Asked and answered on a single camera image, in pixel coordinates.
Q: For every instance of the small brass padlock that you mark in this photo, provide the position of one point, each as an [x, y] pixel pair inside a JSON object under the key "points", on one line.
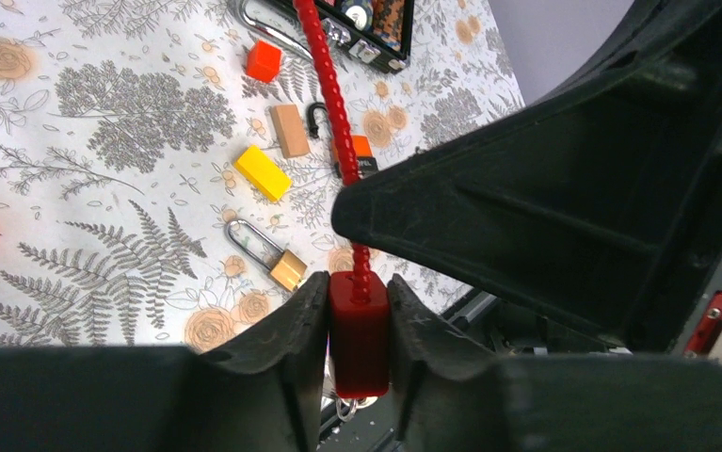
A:
{"points": [[284, 267]]}

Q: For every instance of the red cube block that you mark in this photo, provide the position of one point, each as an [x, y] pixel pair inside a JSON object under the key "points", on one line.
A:
{"points": [[263, 62]]}

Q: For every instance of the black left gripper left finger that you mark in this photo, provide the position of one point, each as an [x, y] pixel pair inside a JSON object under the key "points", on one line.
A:
{"points": [[260, 391]]}

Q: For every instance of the large brass padlock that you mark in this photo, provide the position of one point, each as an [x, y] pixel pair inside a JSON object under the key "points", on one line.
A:
{"points": [[271, 32]]}

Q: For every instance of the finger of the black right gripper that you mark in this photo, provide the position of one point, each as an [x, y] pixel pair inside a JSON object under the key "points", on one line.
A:
{"points": [[598, 207]]}

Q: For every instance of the black poker chip case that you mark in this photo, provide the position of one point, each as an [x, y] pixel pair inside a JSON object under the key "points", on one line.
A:
{"points": [[376, 33]]}

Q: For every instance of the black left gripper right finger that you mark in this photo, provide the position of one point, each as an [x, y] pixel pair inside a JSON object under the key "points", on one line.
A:
{"points": [[452, 394]]}

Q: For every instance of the red cable padlock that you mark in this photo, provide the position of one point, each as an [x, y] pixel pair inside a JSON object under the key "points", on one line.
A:
{"points": [[358, 302]]}

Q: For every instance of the yellow rectangular block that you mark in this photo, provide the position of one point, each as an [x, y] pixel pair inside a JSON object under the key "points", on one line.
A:
{"points": [[263, 173]]}

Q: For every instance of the tan wooden block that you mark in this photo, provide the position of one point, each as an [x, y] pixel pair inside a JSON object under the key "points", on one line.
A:
{"points": [[290, 130]]}

